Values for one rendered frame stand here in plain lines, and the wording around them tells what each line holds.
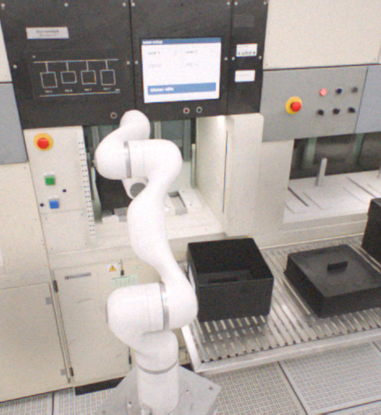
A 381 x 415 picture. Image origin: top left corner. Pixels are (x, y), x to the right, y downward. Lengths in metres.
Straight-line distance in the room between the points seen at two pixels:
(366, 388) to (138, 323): 1.69
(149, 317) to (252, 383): 1.42
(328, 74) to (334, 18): 0.20
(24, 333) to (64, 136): 0.93
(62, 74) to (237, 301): 0.99
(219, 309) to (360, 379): 1.20
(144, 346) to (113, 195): 0.93
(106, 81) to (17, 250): 0.76
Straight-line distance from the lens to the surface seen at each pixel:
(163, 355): 1.14
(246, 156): 1.69
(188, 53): 1.56
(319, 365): 2.56
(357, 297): 1.70
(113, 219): 1.95
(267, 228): 1.96
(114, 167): 1.08
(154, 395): 1.25
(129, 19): 1.51
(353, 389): 2.50
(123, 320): 1.04
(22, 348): 2.13
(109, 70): 1.53
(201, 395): 1.37
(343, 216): 2.14
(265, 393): 2.37
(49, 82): 1.53
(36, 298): 1.94
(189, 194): 2.12
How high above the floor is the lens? 1.86
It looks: 29 degrees down
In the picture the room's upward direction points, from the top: straight up
